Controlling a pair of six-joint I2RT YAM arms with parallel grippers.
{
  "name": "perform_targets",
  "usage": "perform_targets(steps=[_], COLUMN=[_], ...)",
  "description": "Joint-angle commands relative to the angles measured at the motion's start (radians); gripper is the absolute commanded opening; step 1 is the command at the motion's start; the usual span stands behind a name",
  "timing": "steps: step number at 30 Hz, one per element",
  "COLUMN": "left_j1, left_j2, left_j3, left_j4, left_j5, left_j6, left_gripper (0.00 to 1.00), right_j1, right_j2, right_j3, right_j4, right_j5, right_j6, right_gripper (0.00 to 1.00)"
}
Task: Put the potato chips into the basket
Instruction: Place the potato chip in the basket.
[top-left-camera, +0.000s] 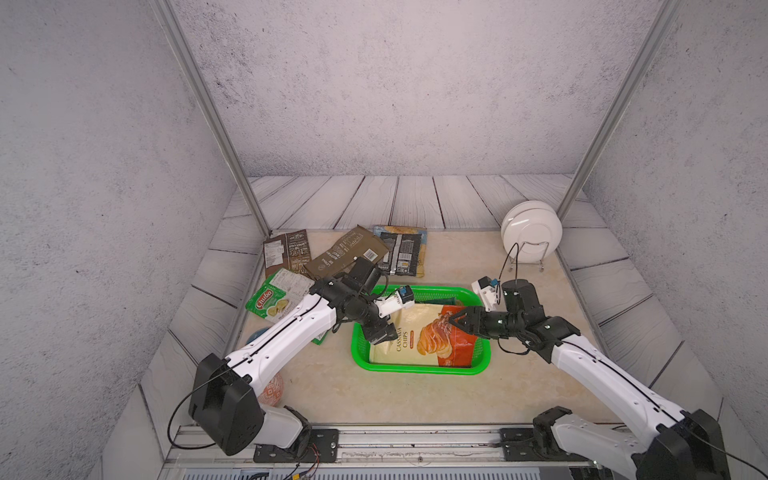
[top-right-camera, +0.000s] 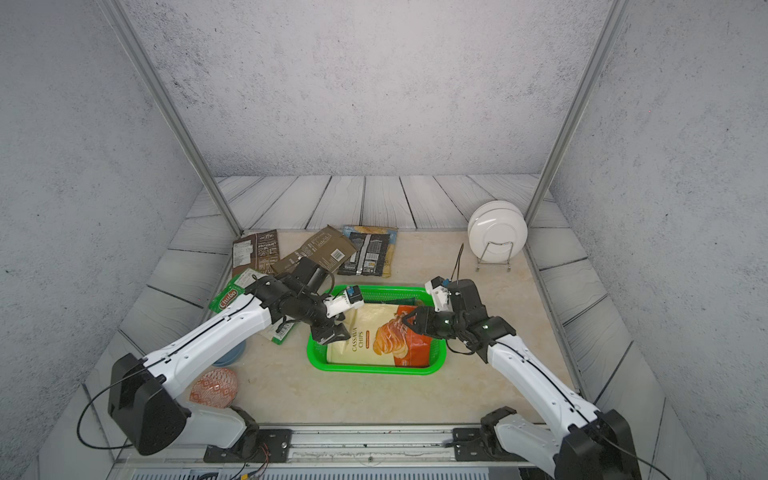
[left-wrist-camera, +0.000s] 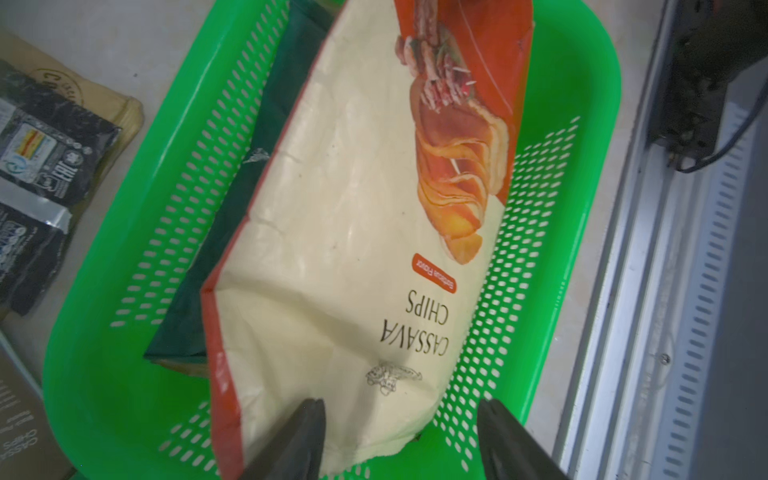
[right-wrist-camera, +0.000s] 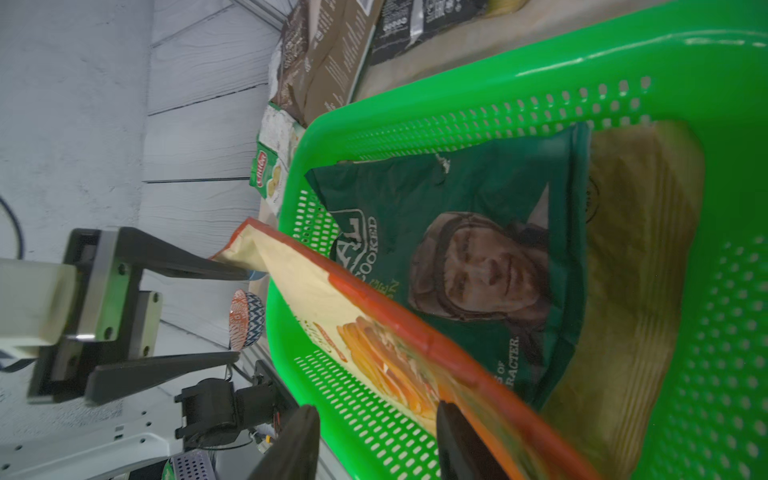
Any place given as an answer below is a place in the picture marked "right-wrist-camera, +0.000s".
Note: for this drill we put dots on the yellow kettle chips bag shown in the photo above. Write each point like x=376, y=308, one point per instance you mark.
x=645, y=195

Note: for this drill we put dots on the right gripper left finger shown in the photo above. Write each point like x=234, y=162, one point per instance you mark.
x=295, y=454

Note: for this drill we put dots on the green Chuba cassava chips bag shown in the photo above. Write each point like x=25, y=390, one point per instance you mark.
x=277, y=142

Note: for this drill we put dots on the red patterned bowl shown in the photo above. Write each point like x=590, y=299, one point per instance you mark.
x=247, y=319

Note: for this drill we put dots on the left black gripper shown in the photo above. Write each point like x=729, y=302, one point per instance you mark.
x=92, y=360

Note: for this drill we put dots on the dark brown snack bag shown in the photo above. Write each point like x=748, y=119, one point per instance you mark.
x=286, y=61

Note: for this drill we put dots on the dark green Real chips bag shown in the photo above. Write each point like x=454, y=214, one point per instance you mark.
x=486, y=244

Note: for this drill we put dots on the black and yellow snack bag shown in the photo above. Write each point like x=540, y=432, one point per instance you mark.
x=404, y=24

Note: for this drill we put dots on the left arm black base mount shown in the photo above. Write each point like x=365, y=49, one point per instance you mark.
x=215, y=412

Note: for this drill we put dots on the red Lerna chips bag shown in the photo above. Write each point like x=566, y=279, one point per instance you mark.
x=377, y=373

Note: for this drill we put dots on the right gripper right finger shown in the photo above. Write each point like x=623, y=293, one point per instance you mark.
x=462, y=453

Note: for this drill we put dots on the brown Lerna cassava bag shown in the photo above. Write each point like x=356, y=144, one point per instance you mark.
x=338, y=47

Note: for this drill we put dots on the green plastic mesh basket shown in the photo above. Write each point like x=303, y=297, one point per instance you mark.
x=702, y=62

